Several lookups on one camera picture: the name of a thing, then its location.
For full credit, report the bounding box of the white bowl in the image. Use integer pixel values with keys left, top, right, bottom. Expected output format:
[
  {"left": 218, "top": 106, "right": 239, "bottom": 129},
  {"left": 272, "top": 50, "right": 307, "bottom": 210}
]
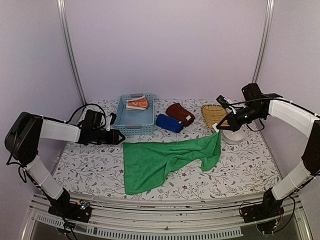
[{"left": 222, "top": 130, "right": 245, "bottom": 145}]

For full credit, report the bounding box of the green towel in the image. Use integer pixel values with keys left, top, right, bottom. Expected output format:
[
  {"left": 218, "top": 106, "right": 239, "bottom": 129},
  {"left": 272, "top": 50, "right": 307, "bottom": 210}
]
[{"left": 123, "top": 132, "right": 222, "bottom": 195}]

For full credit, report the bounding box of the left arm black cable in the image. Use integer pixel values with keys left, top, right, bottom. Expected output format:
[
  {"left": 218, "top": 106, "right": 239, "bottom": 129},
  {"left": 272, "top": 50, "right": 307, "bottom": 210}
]
[{"left": 6, "top": 103, "right": 106, "bottom": 183}]

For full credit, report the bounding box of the aluminium frame post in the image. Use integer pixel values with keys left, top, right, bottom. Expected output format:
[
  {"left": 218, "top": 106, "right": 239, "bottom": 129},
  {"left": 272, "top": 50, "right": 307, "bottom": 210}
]
[
  {"left": 56, "top": 0, "right": 87, "bottom": 105},
  {"left": 251, "top": 0, "right": 275, "bottom": 84}
]

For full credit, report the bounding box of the brown rolled towel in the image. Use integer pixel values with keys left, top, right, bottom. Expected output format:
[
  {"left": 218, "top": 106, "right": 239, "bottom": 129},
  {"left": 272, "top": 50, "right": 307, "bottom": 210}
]
[{"left": 165, "top": 103, "right": 196, "bottom": 127}]

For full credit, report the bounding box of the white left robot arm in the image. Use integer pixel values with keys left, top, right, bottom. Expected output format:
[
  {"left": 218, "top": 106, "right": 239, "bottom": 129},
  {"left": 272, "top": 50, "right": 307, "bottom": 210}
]
[{"left": 4, "top": 110, "right": 125, "bottom": 217}]

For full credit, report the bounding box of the left aluminium frame post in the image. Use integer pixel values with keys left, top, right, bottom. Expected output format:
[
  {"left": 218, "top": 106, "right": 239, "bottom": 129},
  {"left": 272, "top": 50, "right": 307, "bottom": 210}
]
[{"left": 56, "top": 0, "right": 87, "bottom": 105}]

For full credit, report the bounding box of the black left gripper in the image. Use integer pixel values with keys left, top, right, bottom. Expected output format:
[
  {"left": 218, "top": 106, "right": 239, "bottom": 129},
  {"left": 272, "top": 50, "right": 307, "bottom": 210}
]
[{"left": 92, "top": 128, "right": 126, "bottom": 145}]

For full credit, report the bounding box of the aluminium front rail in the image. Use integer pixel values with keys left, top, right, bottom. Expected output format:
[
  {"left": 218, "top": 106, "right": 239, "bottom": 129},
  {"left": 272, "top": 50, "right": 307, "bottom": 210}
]
[{"left": 22, "top": 193, "right": 315, "bottom": 240}]

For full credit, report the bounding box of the right aluminium frame post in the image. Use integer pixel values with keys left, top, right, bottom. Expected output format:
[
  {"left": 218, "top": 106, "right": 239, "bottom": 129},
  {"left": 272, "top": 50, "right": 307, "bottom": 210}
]
[{"left": 251, "top": 0, "right": 275, "bottom": 84}]

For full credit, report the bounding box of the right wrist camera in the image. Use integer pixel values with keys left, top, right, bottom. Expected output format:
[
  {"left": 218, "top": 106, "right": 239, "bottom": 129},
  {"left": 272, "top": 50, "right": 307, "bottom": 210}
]
[{"left": 216, "top": 95, "right": 236, "bottom": 111}]

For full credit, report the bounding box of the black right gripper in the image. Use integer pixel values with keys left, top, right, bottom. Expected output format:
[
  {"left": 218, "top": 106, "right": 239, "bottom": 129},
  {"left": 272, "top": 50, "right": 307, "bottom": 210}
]
[{"left": 217, "top": 104, "right": 266, "bottom": 132}]

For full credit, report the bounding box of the blue rolled towel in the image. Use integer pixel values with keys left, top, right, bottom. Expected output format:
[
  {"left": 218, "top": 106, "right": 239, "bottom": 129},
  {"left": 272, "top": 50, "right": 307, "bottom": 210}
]
[{"left": 155, "top": 114, "right": 184, "bottom": 133}]

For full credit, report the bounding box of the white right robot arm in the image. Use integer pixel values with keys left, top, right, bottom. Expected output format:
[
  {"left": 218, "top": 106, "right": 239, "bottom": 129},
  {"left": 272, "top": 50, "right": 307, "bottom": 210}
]
[{"left": 213, "top": 83, "right": 320, "bottom": 218}]

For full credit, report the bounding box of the yellow woven bamboo tray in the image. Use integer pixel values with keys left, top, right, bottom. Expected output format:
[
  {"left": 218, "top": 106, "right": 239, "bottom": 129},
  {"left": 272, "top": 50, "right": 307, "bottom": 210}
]
[{"left": 201, "top": 104, "right": 228, "bottom": 129}]

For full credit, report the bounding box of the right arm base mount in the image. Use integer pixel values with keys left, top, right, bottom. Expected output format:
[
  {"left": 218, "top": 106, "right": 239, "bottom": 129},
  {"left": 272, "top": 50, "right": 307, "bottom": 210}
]
[{"left": 239, "top": 189, "right": 284, "bottom": 223}]

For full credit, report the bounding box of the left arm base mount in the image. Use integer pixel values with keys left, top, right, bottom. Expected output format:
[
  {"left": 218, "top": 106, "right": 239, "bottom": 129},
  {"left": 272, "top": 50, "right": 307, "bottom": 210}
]
[{"left": 48, "top": 191, "right": 92, "bottom": 223}]

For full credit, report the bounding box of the orange bunny pattern towel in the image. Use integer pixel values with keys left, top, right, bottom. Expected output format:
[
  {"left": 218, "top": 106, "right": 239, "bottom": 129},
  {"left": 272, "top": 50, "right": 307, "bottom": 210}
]
[{"left": 125, "top": 95, "right": 150, "bottom": 111}]

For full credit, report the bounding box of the light blue plastic basket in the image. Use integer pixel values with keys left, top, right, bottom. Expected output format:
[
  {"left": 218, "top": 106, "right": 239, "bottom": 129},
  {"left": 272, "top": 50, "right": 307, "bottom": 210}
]
[{"left": 113, "top": 93, "right": 155, "bottom": 136}]

